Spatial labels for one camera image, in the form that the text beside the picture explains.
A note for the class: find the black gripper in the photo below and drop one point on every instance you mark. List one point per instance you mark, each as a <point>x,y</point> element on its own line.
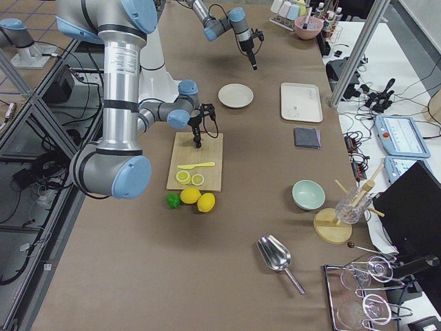
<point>247,46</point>
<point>195,122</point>

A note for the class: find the beige round plate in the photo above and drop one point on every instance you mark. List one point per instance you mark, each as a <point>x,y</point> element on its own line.
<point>235,95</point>

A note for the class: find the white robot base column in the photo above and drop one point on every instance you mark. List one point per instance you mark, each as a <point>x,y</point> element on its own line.
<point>156,85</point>

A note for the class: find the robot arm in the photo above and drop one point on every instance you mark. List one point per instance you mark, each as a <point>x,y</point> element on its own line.
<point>234,19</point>
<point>115,165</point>

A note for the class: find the spare robot base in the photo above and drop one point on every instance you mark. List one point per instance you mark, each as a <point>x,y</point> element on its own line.
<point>29,54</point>

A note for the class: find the cream rabbit tray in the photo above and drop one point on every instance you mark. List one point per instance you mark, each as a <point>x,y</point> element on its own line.
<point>300,102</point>

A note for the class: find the wooden cutting board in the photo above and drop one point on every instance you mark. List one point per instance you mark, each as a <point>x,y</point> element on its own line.
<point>185,152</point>

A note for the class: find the yellow plastic knife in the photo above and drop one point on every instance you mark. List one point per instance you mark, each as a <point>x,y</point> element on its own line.
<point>196,165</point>

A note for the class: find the upper lemon slice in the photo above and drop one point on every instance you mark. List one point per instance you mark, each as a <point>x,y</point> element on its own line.
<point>197,179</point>

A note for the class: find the white cup rack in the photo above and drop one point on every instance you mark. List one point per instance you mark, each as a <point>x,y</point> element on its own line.
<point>286,12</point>

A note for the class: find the yellow lemon near lime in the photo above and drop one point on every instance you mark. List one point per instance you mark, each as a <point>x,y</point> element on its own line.
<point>190,195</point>

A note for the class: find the yellow lemon far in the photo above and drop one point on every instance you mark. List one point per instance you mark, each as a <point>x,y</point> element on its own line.
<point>206,202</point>

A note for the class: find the green lime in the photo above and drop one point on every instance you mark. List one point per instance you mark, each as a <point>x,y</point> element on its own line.
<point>173,200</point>

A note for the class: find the pink bowl with ice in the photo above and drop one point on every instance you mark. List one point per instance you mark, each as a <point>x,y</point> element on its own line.
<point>314,27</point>

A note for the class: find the grey folded cloth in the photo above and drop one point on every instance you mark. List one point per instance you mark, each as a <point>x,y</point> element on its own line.
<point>307,138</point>

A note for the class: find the mint green bowl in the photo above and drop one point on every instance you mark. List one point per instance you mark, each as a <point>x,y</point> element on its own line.
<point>308,195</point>

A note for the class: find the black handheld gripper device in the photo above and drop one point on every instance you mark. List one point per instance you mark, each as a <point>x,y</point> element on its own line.
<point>378,101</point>

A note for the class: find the steel ice scoop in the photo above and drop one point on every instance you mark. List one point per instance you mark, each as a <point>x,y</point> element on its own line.
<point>278,258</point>

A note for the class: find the wooden cup stand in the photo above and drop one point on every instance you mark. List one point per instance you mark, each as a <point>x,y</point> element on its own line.
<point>329,228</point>

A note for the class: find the clear crystal glass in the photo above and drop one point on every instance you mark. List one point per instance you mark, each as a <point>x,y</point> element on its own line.
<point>352,206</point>

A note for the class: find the upper teach pendant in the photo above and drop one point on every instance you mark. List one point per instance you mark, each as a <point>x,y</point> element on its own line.
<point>400,136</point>

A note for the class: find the teach pendant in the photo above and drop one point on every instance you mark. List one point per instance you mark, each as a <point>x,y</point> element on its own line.
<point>400,136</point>
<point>396,166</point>

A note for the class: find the lower teach pendant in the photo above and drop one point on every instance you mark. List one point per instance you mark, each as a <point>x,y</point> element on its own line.
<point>396,166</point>

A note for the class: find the black monitor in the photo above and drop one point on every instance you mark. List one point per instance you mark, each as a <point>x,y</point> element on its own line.
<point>411,207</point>

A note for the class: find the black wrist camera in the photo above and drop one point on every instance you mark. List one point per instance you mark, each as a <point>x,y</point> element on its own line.
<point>256,33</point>
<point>208,109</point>

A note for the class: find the copper wire bottle rack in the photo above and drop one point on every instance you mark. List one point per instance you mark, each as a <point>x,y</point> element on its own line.
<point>330,13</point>

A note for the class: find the aluminium frame post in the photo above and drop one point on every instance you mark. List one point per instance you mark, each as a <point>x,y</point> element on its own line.
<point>373,19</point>

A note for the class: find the black wire glass rack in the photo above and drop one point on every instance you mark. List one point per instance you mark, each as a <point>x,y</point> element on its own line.
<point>357,295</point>

